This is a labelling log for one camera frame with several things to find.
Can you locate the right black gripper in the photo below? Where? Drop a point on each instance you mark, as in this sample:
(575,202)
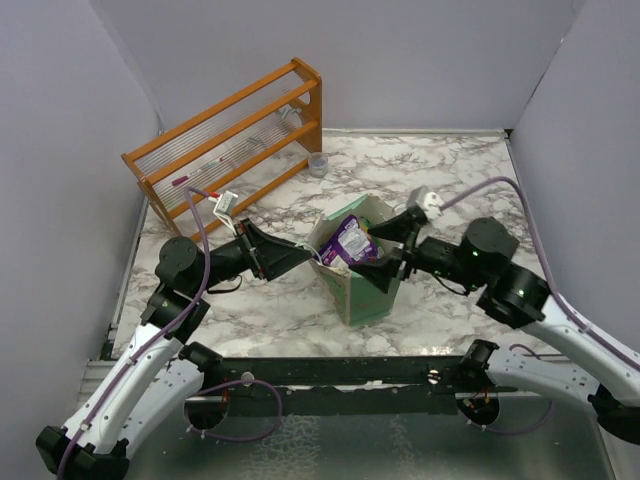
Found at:
(401,228)

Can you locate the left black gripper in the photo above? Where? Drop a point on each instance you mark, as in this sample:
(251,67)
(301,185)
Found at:
(271,255)

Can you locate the purple snack packet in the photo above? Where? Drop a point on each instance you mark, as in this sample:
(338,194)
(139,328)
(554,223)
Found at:
(350,244)

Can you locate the green paper bag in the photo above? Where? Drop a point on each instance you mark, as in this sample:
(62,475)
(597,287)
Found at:
(356,301)

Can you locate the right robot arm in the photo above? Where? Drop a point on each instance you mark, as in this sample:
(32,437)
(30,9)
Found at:
(603,383)

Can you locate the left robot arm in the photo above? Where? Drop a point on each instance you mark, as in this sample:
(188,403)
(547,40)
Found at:
(149,380)

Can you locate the small clear plastic cup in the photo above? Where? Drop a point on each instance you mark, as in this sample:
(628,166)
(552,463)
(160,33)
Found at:
(318,164)

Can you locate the orange wooden rack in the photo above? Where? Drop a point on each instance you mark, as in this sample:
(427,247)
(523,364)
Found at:
(221,131)

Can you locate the purple marker pen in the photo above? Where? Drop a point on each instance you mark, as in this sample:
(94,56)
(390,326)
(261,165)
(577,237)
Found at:
(201,169)

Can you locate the grey clip on rack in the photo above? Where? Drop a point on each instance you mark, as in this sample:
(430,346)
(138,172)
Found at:
(288,114)

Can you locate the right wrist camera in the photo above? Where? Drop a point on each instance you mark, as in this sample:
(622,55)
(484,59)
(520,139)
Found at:
(427,201)

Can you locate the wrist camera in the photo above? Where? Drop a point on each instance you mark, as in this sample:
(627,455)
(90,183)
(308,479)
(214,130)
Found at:
(225,205)
(427,201)

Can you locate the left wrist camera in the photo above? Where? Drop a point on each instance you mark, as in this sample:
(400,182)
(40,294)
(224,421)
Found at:
(225,205)

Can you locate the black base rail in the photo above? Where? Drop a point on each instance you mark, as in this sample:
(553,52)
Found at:
(329,386)

